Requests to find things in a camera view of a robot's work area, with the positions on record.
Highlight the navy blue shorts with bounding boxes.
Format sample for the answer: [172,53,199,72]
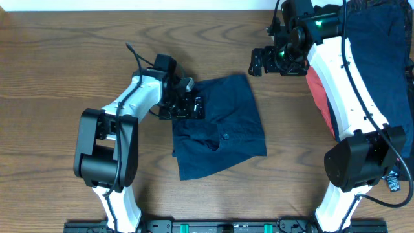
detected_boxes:
[172,74,267,181]

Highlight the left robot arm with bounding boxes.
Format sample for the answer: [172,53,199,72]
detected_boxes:
[73,54,204,232]

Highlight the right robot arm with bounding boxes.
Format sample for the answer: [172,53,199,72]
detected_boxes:
[248,0,406,232]

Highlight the orange red garment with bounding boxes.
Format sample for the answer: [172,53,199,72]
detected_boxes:
[305,67,336,139]

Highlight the navy garment on pile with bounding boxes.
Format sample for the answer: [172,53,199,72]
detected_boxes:
[324,1,413,159]

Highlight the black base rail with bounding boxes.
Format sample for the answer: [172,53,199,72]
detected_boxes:
[63,219,388,233]

